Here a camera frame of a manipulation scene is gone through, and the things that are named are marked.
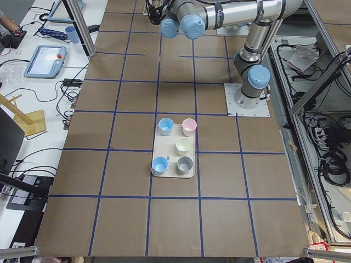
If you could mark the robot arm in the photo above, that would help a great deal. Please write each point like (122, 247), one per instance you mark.
(264, 18)

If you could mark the blue plastic cup near pink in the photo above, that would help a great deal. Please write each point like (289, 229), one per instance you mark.
(165, 126)

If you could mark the cream plastic cup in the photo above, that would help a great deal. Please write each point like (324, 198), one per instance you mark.
(183, 145)

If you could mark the grey plastic cup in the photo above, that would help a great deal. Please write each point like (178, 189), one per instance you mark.
(184, 164)

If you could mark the light blue plastic cup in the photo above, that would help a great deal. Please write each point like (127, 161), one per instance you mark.
(159, 165)

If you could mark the blue cup on desk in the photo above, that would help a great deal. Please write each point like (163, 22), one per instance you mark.
(72, 34)

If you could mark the white plastic tray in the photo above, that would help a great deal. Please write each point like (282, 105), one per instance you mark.
(166, 146)

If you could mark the black power adapter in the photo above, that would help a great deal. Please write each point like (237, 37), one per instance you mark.
(72, 82)

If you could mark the wooden stand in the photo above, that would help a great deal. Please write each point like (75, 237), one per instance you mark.
(31, 123)

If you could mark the teach pendant near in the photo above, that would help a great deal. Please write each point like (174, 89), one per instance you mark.
(46, 61)

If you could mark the teach pendant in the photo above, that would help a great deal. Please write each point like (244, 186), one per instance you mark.
(59, 14)
(46, 61)

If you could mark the blue plaid folded umbrella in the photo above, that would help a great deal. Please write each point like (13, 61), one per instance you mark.
(53, 34)

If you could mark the teach pendant far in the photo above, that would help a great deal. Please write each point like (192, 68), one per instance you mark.
(59, 14)

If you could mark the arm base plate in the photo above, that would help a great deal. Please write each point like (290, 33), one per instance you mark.
(240, 106)

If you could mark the white wire cup rack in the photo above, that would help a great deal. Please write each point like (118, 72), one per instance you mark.
(155, 3)

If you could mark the aluminium frame post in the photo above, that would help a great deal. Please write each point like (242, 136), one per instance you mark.
(80, 25)

